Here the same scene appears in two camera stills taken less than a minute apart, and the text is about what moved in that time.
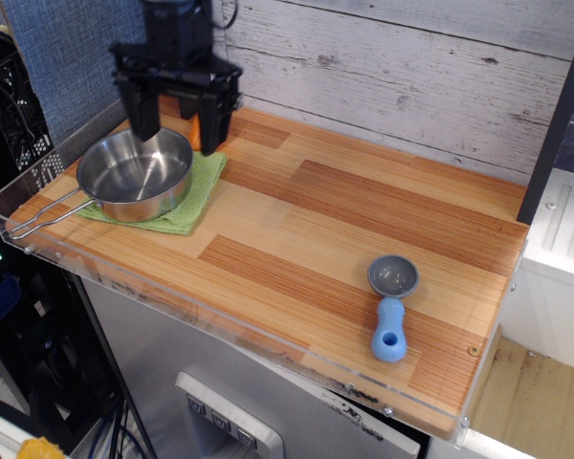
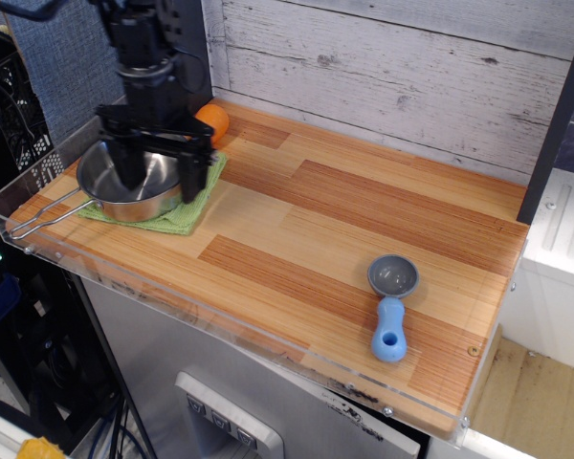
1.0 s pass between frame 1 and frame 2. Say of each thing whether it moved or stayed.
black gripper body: moved
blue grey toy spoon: stayed
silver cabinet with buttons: stayed
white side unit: stayed
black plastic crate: stayed
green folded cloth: stayed
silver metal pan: stayed
